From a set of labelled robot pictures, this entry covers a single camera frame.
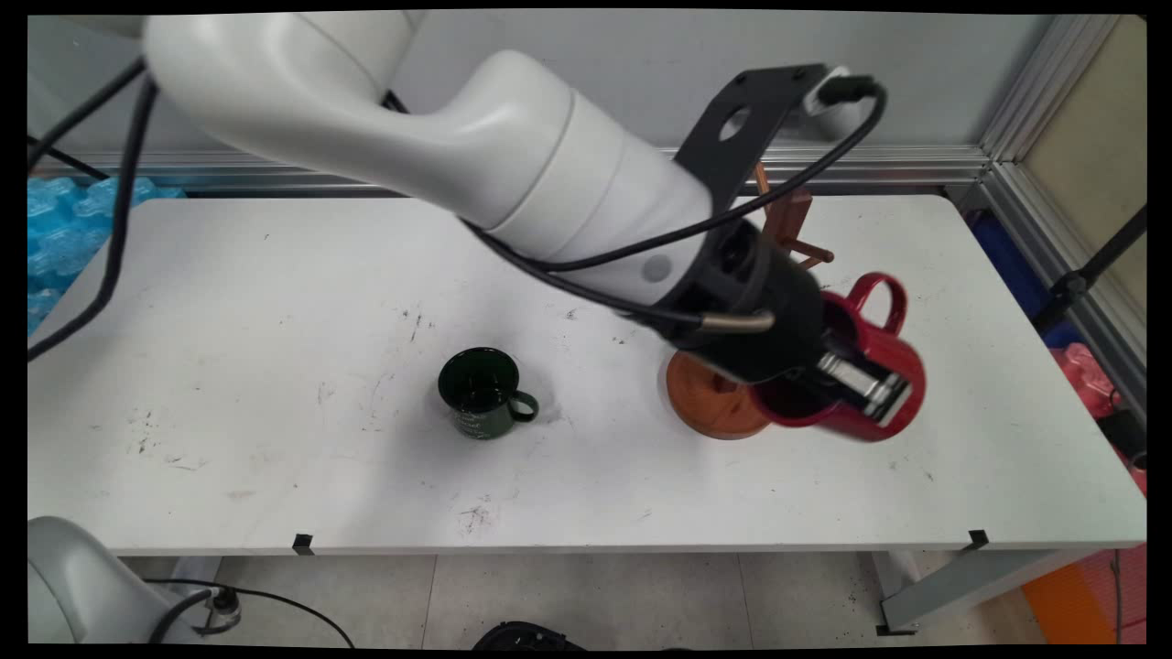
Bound black cable with metal plug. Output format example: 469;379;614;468
462;220;776;333

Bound aluminium frame rail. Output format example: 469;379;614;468
980;14;1147;422

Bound dark green mug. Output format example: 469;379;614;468
437;347;540;441

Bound black floor cable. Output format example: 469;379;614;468
146;578;356;649

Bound grey table leg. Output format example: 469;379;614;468
877;549;1092;636

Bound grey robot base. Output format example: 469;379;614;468
27;515;241;646

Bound brown wooden mug tree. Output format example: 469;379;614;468
666;160;836;441

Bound black rounded floor object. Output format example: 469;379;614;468
472;621;587;653

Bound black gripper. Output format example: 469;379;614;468
655;220;914;428

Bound blue bubble wrap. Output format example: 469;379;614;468
27;177;186;336

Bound red ceramic mug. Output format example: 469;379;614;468
753;272;928;444

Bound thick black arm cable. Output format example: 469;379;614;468
27;57;158;363

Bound black tripod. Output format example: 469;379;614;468
1033;206;1147;336

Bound blue plastic crate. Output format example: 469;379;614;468
966;211;1081;349

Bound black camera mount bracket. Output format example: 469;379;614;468
673;64;830;219

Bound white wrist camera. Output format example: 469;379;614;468
804;66;854;116

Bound orange plastic box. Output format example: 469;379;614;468
1021;545;1147;646

